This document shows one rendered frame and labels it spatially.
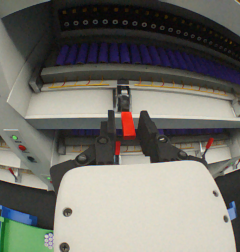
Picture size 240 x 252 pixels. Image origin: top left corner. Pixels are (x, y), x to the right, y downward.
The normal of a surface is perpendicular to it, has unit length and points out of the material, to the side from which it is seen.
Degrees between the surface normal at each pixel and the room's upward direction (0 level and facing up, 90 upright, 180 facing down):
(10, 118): 90
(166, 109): 21
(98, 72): 111
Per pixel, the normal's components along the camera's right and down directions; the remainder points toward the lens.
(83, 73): 0.05, 0.92
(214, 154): 0.07, -0.39
